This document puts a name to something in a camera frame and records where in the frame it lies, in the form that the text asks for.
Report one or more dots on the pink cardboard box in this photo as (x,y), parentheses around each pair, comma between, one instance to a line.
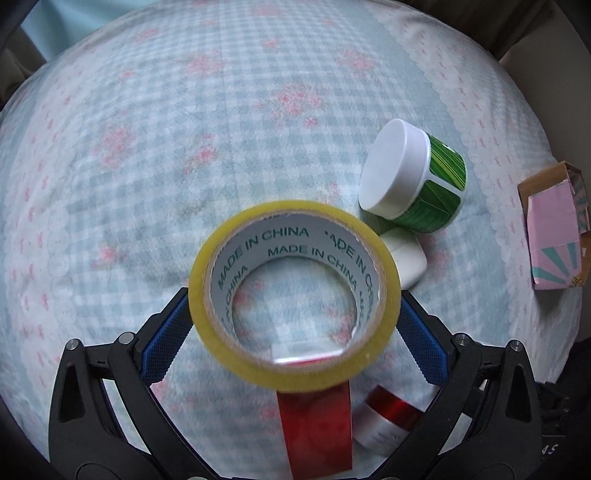
(556,230)

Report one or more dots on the red lid white jar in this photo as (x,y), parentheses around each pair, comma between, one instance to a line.
(385,422)

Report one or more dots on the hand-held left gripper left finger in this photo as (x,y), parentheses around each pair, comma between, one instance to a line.
(162,341)

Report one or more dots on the yellow packing tape roll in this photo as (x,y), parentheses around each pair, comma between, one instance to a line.
(295,295)

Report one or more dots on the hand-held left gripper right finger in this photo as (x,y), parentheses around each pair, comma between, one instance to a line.
(422,339)

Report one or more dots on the white lid green jar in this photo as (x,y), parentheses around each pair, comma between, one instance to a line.
(406,177)

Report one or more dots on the checked floral blanket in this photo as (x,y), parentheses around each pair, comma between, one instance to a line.
(194,138)

